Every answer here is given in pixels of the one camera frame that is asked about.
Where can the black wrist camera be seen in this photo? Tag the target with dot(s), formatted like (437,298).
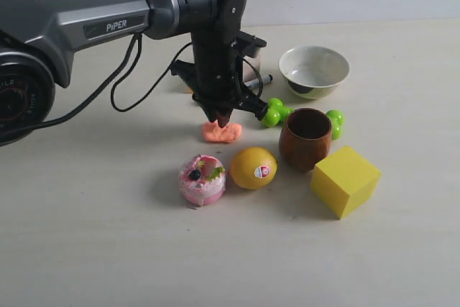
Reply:
(247,45)

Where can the brown wooden cup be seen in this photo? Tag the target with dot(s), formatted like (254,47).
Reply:
(305,139)

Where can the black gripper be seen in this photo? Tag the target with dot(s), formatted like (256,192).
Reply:
(216,78)

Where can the orange foam piece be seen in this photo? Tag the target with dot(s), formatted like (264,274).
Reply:
(212,132)

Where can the white ceramic bowl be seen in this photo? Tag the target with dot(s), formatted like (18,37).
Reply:
(313,72)

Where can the pink toy cake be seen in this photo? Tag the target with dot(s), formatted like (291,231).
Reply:
(202,180)

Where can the green plastic dumbbell toy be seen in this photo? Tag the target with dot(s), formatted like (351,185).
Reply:
(278,113)

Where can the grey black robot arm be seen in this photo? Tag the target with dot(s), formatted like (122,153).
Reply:
(40,37)

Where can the beige wooden cube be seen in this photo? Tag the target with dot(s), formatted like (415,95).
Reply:
(250,65)

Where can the yellow lemon with sticker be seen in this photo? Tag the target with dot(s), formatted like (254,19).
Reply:
(253,168)

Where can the black and white marker pen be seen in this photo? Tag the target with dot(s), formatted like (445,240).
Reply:
(254,83)

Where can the yellow wooden cube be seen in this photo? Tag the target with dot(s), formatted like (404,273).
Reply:
(344,181)

